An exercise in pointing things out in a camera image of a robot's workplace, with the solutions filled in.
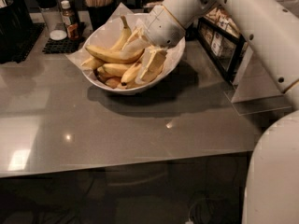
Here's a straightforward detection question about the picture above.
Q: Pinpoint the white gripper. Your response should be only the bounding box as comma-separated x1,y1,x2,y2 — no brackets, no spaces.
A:
120,5,185,78

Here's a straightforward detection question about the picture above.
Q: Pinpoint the curved yellow banana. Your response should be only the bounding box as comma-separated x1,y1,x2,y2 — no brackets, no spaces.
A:
85,45,144,63

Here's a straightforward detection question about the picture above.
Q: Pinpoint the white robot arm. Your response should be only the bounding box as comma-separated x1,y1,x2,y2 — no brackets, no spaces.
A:
124,0,299,224

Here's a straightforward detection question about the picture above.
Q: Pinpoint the back upright yellow banana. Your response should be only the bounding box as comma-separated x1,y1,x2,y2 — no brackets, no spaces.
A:
81,16,132,70

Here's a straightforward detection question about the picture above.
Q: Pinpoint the right outer yellow banana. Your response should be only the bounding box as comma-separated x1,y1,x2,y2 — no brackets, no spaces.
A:
117,67,163,90

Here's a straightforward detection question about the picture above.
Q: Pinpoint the right front yellow banana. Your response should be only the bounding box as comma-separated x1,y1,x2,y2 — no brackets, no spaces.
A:
121,63,141,86

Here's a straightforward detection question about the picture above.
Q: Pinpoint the white bowl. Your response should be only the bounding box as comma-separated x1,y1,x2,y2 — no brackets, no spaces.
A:
78,13,185,95

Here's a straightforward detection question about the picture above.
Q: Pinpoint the middle short yellow banana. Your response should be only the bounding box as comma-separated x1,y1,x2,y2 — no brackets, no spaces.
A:
103,63,131,77

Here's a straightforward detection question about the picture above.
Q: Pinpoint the lower bruised banana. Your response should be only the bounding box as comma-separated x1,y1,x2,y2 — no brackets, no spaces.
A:
94,67,121,89

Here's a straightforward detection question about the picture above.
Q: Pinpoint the white paper liner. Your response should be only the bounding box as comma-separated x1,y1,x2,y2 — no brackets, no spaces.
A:
65,2,186,86

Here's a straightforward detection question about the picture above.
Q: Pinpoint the black cup of stirrers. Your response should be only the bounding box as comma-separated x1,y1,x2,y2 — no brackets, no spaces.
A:
84,0,114,30

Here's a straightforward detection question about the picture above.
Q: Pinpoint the small sauce bottle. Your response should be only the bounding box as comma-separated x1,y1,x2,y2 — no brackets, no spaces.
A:
61,0,80,40

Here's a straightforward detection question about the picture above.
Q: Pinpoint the black condiment rack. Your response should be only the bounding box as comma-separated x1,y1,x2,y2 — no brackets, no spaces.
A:
197,6,248,82

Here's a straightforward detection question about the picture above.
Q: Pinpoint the black rubber mat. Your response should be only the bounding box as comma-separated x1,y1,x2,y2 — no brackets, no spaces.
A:
43,23,84,54

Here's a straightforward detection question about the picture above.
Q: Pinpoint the large black mat left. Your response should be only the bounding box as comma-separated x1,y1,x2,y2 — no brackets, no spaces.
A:
8,22,45,63

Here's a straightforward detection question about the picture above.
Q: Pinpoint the glass sugar dispenser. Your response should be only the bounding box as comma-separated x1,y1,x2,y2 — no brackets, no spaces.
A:
36,0,67,41

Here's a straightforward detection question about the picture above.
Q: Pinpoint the black container left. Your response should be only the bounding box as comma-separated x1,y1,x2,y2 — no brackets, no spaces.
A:
0,0,33,63

